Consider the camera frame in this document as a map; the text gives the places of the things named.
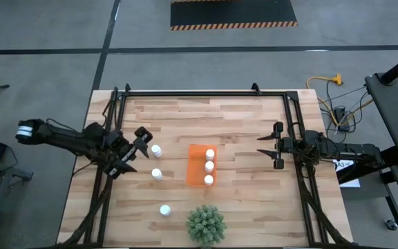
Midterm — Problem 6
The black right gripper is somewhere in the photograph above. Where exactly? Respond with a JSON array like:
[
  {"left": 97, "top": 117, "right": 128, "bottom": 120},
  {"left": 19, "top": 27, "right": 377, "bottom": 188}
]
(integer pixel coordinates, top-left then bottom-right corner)
[{"left": 256, "top": 121, "right": 299, "bottom": 170}]

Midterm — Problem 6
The black power strip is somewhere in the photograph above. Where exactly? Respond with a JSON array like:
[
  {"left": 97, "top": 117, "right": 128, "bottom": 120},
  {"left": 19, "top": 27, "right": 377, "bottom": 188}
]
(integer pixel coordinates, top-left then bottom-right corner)
[{"left": 333, "top": 106, "right": 351, "bottom": 132}]

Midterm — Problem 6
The black side table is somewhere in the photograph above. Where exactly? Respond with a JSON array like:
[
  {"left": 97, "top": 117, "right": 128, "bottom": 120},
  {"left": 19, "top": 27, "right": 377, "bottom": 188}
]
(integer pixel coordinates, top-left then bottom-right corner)
[{"left": 364, "top": 46, "right": 398, "bottom": 170}]

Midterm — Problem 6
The black yellow-striped floor mat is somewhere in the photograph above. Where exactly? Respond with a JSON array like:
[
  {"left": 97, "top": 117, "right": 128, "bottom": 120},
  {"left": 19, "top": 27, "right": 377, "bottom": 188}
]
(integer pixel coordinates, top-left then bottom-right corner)
[{"left": 170, "top": 0, "right": 299, "bottom": 32}]

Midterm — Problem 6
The white paper label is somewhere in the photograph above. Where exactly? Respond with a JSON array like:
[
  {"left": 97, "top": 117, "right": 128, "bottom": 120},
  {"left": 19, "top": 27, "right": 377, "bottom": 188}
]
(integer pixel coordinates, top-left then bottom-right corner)
[{"left": 332, "top": 158, "right": 361, "bottom": 189}]

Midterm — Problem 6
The green succulent in grey pot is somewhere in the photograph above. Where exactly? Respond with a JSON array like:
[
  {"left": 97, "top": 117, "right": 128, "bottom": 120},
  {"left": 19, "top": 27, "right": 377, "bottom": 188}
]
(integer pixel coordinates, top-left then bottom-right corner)
[{"left": 186, "top": 203, "right": 227, "bottom": 247}]

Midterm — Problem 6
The orange translucent plastic basket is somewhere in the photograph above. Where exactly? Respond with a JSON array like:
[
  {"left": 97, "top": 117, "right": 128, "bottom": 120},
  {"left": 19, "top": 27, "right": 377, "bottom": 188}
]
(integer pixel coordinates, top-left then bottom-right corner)
[{"left": 186, "top": 144, "right": 218, "bottom": 188}]

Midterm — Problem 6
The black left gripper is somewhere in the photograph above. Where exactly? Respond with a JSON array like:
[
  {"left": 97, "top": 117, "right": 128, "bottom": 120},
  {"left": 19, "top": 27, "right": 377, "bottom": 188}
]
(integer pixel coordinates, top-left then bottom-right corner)
[{"left": 103, "top": 126, "right": 154, "bottom": 179}]

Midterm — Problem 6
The yellow extension cord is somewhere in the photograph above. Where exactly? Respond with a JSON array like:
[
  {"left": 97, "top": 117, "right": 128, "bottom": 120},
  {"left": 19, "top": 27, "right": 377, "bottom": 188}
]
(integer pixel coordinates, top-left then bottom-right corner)
[{"left": 305, "top": 73, "right": 375, "bottom": 127}]

